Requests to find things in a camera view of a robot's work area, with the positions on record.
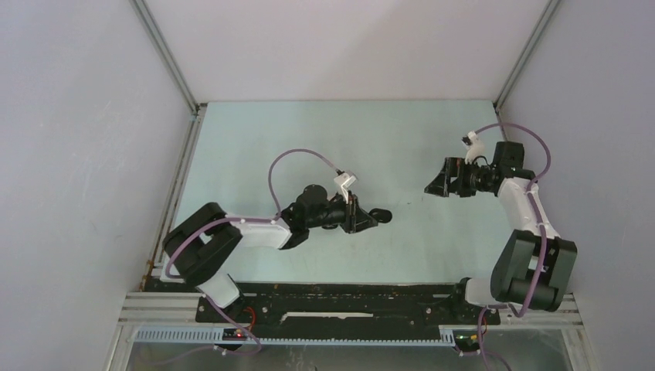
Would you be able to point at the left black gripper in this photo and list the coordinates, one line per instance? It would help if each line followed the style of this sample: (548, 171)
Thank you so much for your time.
(357, 219)

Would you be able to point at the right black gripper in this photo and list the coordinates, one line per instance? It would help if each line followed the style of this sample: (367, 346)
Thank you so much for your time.
(441, 185)

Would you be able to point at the black oval charging case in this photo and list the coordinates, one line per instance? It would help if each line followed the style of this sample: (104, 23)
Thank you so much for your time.
(382, 216)

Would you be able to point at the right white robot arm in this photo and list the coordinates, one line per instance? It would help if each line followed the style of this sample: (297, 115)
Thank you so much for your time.
(535, 265)

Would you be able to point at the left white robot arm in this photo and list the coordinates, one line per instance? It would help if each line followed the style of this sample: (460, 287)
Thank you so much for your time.
(196, 251)

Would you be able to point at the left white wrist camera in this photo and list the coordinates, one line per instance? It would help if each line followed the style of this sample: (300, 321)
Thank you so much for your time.
(344, 180)

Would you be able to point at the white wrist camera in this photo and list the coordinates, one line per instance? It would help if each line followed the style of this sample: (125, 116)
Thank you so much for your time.
(474, 146)
(344, 180)

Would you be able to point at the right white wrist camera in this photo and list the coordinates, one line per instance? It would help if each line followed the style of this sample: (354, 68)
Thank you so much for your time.
(474, 146)

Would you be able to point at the black mounting base rail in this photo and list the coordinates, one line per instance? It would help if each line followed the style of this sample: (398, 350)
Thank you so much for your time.
(308, 313)

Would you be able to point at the right aluminium frame post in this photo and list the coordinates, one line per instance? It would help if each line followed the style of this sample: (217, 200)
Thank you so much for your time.
(540, 28)

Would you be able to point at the aluminium frame post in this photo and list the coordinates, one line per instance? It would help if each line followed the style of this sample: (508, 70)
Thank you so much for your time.
(159, 42)
(540, 28)

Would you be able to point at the left aluminium frame post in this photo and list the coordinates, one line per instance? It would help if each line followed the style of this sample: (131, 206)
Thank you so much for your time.
(159, 42)

